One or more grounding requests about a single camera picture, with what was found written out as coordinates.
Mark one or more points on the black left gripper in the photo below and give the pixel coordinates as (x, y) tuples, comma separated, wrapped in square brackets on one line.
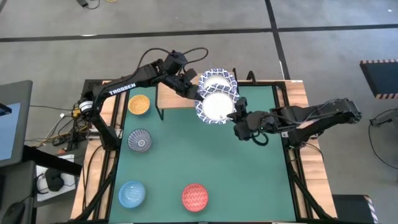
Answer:
[(185, 86)]

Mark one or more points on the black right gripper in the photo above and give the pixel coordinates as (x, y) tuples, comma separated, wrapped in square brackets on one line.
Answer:
[(253, 124)]

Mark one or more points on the blue white patterned paper bowl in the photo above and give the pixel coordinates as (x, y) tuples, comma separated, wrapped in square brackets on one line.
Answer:
[(217, 107), (216, 81)]

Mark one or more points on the yellow patterned ceramic bowl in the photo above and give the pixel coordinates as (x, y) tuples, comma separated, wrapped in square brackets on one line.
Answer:
[(138, 104)]

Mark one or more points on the dark blue radial ceramic bowl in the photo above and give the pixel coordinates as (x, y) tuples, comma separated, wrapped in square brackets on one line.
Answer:
[(139, 140)]

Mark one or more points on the red zigzag patterned ceramic bowl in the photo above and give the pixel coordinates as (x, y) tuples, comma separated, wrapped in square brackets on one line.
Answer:
[(195, 197)]

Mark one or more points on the light blue ceramic bowl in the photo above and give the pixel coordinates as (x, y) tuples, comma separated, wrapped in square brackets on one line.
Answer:
[(132, 194)]

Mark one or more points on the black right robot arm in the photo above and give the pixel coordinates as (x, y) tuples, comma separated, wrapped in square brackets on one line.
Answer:
[(326, 116)]

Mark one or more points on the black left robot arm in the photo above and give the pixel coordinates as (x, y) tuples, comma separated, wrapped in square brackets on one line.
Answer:
[(124, 87)]

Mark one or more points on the green table mat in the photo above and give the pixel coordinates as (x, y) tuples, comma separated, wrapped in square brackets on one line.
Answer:
[(202, 161)]

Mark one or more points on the black perforated box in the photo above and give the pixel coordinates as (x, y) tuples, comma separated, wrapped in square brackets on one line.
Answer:
[(90, 84)]

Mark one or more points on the yellow plug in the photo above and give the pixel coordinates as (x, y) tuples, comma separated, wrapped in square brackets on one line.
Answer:
[(76, 113)]

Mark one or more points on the black power adapter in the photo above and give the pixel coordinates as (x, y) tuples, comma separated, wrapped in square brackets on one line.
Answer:
[(82, 3)]

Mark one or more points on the hazard striped black box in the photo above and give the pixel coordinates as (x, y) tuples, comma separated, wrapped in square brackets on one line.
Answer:
[(351, 210)]

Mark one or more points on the grey floor device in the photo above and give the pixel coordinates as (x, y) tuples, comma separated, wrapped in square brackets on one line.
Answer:
[(385, 117)]

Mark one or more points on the hazard striped black platform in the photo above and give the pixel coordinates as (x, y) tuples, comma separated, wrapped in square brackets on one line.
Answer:
[(381, 79)]

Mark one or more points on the white paper sheet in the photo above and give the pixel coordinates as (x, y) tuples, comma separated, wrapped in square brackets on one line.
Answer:
[(70, 179)]

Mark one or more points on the black desk bar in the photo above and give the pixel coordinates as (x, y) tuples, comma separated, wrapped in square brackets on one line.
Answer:
[(53, 160)]

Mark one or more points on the grey monitor blue screen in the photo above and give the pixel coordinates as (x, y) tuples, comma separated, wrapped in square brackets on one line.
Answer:
[(12, 124)]

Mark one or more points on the grey desk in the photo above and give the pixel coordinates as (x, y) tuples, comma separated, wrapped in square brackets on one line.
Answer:
[(15, 186)]

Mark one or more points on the black computer mouse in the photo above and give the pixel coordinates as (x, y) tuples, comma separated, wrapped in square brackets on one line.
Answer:
[(14, 213)]

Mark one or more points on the wooden shelf black metal frame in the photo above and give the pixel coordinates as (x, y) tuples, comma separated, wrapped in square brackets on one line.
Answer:
[(169, 99)]

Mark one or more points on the black metal table frame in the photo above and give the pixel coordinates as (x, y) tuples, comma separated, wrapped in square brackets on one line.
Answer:
[(293, 174)]

